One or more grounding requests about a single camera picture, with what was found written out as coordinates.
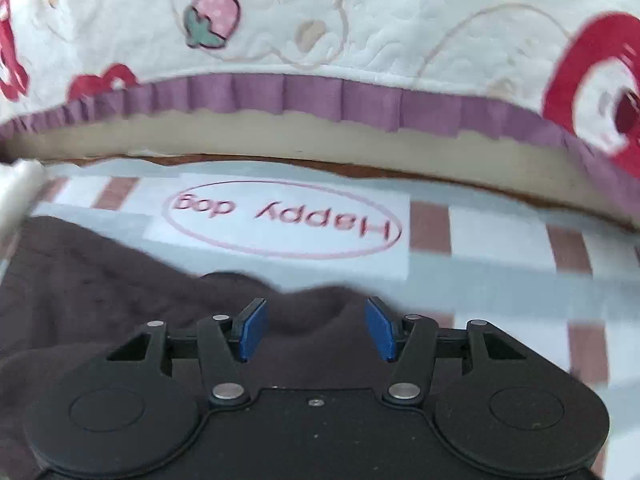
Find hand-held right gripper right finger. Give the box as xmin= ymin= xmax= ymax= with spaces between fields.
xmin=364 ymin=296 xmax=527 ymax=404

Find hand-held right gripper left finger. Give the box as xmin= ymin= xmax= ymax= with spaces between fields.
xmin=105 ymin=297 xmax=269 ymax=408

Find dark brown garment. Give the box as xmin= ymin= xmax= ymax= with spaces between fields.
xmin=0 ymin=215 xmax=417 ymax=480

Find checked printed bed sheet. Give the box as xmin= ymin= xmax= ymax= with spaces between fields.
xmin=0 ymin=156 xmax=640 ymax=402

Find beige mattress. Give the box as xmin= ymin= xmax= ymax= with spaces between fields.
xmin=0 ymin=109 xmax=640 ymax=234

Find white pillow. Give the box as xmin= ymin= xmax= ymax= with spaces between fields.
xmin=0 ymin=159 xmax=47 ymax=243

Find white bear print blanket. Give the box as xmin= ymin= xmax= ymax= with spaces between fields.
xmin=0 ymin=0 xmax=640 ymax=192

